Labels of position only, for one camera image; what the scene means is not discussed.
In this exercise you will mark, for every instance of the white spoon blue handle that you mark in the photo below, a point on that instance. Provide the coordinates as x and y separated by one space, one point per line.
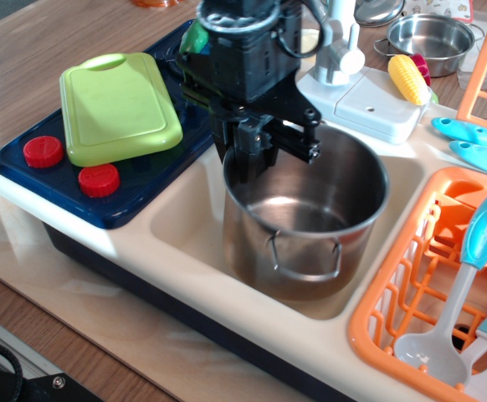
435 348

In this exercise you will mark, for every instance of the steel pot lid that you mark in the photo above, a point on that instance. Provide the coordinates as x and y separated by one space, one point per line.
375 13

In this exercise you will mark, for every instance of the small steel pot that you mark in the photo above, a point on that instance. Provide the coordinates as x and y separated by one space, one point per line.
443 42

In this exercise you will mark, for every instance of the green toy cucumber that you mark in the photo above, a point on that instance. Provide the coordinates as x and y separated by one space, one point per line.
194 39

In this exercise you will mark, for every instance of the orange dish rack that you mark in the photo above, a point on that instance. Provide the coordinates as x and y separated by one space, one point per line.
409 290

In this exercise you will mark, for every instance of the blue utensil handle upper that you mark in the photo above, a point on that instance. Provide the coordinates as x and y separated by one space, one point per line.
461 130

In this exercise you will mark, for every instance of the grey toy faucet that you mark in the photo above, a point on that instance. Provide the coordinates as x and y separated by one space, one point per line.
349 94

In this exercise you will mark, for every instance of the large stainless steel pot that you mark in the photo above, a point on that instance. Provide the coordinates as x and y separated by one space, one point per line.
298 231

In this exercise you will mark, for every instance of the red stove knob right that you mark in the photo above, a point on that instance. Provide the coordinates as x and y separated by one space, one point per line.
99 181

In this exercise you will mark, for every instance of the red stove knob left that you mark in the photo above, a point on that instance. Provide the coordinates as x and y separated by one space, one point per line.
43 152

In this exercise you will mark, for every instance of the blue toy stovetop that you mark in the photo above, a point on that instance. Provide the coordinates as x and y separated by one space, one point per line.
141 178

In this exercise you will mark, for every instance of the black metal base plate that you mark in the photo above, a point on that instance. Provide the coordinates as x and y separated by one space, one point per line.
59 387

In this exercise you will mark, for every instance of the cream toy sink unit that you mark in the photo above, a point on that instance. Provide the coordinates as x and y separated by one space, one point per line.
174 245

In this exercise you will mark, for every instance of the red stove knob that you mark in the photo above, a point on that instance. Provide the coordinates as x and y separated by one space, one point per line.
99 181
43 152

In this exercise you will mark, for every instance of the yellow toy corn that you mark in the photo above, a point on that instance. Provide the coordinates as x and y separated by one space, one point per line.
408 80

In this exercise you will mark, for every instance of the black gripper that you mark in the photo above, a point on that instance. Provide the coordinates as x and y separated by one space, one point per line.
245 78

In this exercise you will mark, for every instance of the yellow toy plate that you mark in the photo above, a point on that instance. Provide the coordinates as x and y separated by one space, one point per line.
308 40

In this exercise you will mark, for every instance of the green plastic cutting board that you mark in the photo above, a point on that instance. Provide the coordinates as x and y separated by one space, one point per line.
116 107

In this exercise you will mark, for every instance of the orange bowl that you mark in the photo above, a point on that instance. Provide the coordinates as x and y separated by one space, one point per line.
156 3

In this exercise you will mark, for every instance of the red toy food piece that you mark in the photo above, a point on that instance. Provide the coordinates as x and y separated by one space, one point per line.
422 66

